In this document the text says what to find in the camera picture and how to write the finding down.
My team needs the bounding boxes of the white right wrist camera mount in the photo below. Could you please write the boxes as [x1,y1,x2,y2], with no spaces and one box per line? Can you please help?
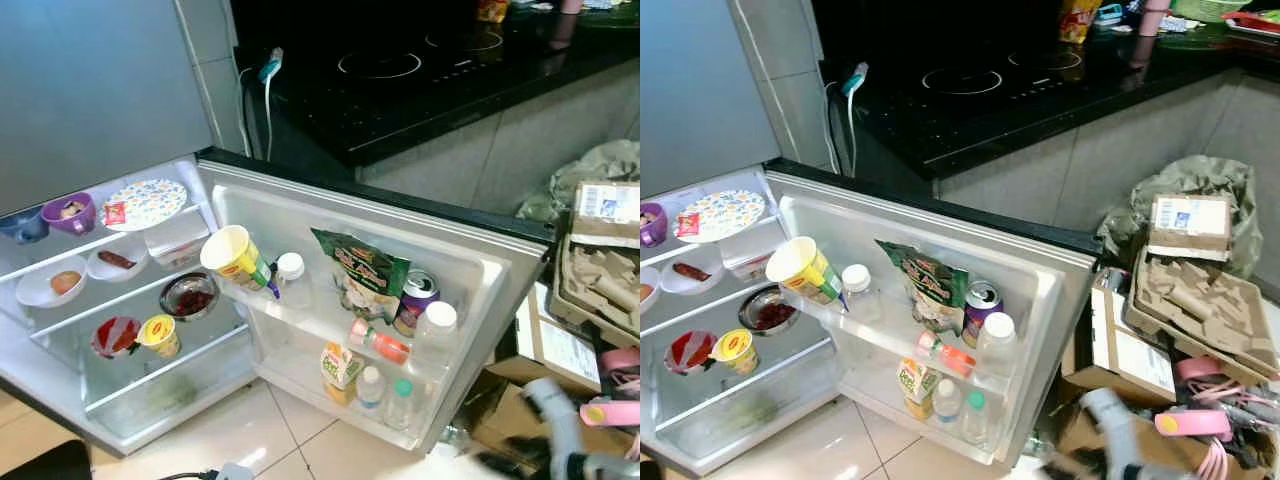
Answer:
[1080,387,1143,471]
[520,377,587,471]

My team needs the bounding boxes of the green snack bag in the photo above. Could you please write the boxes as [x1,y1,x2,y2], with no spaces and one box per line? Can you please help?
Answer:
[875,240,972,337]
[310,228,411,327]

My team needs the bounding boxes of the large bottle white cap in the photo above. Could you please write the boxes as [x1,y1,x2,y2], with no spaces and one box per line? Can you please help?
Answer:
[412,300,460,372]
[975,312,1022,387]

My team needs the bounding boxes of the pink tube yellow cap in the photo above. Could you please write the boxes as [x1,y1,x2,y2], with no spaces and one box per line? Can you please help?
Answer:
[1155,408,1232,440]
[580,398,641,430]

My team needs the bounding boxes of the red tray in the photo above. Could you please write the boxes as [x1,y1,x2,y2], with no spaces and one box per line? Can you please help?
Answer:
[1225,10,1280,42]

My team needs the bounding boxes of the red food bowl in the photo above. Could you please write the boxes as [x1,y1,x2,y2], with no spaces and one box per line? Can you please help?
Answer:
[90,316,143,360]
[664,330,719,377]

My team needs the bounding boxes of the glass bowl of red berries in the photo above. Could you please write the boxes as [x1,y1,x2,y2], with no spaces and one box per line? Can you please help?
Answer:
[160,272,221,322]
[738,285,799,335]

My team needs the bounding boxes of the purple drink can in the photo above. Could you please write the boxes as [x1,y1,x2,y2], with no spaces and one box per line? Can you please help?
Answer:
[393,268,442,339]
[960,280,1005,350]

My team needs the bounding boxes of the grey power plug black cord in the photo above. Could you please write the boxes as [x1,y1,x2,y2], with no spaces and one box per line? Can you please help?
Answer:
[160,462,252,480]

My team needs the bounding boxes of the orange drink bottle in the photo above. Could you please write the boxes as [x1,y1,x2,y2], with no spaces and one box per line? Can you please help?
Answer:
[915,330,977,380]
[348,318,412,367]

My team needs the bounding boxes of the small bottle white cap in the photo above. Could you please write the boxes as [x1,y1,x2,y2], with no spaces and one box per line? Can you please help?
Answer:
[932,378,964,432]
[840,263,881,324]
[272,252,313,312]
[355,365,387,417]

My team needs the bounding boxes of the brown pulp packing tray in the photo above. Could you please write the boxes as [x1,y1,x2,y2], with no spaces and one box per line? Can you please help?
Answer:
[1125,245,1280,387]
[548,235,641,347]

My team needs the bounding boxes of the white plastic food container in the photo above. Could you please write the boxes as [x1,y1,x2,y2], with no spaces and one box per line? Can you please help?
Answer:
[720,228,786,282]
[143,215,211,269]

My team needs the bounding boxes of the black induction cooktop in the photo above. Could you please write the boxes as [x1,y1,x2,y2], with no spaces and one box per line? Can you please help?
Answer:
[300,15,561,136]
[890,40,1141,153]

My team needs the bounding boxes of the green basket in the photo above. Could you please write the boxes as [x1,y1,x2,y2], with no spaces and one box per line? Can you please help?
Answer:
[1170,0,1253,24]

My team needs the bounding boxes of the white cable teal plug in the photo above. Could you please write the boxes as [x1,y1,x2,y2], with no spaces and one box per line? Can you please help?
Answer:
[838,62,872,177]
[255,47,287,161]

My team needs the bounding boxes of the silver freezer door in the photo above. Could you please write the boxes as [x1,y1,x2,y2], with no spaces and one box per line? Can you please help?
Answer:
[0,0,216,216]
[640,0,783,198]

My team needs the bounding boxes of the clear bottle green cap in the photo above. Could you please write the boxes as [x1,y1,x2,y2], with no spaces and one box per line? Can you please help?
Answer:
[385,378,417,432]
[960,390,992,447]

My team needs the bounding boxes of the blue cup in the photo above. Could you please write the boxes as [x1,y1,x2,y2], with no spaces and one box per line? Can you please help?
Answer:
[0,205,49,247]

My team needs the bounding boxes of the grey green crumpled bag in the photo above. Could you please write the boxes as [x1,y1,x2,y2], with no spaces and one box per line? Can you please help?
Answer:
[515,140,641,227]
[1095,155,1264,281]

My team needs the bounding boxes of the large yellow noodle cup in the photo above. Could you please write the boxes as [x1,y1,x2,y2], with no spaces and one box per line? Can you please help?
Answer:
[200,225,273,294]
[765,235,843,307]

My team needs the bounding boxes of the small white plate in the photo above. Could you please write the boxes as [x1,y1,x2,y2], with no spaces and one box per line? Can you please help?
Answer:
[87,243,151,284]
[660,255,727,297]

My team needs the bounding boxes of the cardboard box large white label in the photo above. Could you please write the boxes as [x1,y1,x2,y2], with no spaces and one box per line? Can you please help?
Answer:
[1060,285,1180,407]
[510,285,602,397]

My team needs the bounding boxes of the pink clothes hangers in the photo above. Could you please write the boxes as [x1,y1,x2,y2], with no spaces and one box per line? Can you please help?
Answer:
[598,345,641,397]
[1175,355,1280,480]

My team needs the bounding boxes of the green yellow juice carton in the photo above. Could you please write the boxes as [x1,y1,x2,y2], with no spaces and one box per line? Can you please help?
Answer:
[897,358,942,422]
[320,342,367,407]

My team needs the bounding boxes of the purple cup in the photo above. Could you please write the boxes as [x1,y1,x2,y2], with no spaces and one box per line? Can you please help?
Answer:
[40,192,98,238]
[640,202,669,248]

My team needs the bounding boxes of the silver fridge door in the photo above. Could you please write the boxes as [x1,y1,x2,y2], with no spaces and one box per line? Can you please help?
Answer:
[765,158,1103,469]
[195,150,557,457]

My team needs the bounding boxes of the small yellow noodle cup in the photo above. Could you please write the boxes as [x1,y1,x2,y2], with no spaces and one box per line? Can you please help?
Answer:
[712,328,759,377]
[137,315,183,360]

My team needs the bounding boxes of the black top kitchen counter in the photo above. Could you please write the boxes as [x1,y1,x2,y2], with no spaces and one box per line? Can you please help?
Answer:
[232,0,641,217]
[812,0,1280,263]

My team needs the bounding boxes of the patterned white plate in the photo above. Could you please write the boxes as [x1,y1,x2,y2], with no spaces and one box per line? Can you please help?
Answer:
[103,178,189,233]
[675,190,767,244]

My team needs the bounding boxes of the green leafy vegetables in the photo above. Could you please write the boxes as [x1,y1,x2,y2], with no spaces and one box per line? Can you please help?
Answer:
[730,390,791,427]
[140,375,201,412]

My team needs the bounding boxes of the small cardboard box shipping label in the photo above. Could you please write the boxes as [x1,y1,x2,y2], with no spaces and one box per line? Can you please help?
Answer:
[570,180,641,250]
[1145,193,1234,264]

